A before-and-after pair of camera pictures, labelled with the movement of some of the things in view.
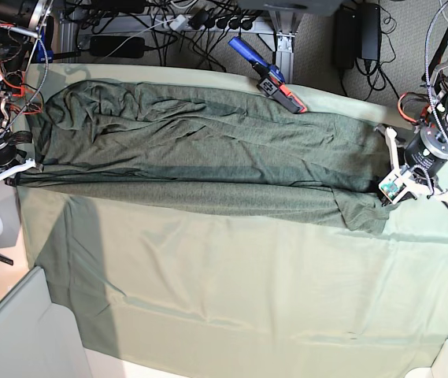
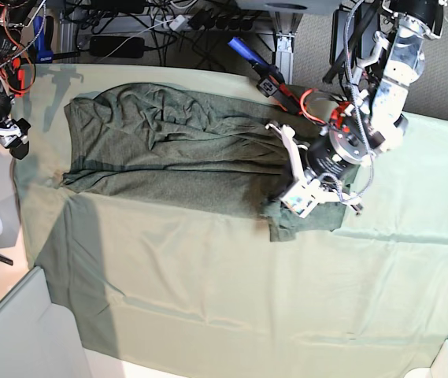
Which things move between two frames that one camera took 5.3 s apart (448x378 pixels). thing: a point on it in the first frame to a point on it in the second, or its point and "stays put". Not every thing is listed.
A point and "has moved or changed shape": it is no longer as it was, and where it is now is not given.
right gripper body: x=424 y=155 to x=323 y=168
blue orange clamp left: x=44 y=53 stays put
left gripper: x=4 y=160 to x=8 y=132
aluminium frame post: x=286 y=24 stays put
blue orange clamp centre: x=270 y=84 stays put
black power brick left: x=117 y=46 stays put
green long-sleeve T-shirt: x=209 y=146 has moved or changed shape
